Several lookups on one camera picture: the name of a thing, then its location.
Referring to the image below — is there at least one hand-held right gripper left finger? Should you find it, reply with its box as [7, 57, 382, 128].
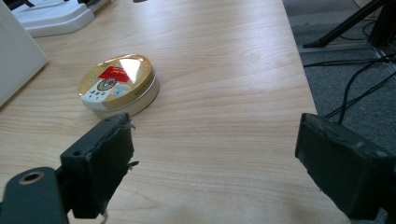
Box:
[60, 112, 140, 219]

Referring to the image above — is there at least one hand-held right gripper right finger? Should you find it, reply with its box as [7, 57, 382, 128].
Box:
[294, 112, 396, 220]

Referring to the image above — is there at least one round gold tin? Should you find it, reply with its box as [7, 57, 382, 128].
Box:
[77, 53, 161, 119]

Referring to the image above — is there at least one white box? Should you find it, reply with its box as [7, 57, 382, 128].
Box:
[0, 1, 50, 107]

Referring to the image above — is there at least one black stand leg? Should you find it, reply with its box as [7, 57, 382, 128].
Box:
[302, 0, 396, 49]

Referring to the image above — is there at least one black cable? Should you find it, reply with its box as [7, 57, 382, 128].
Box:
[303, 55, 396, 68]
[337, 53, 396, 125]
[324, 71, 396, 119]

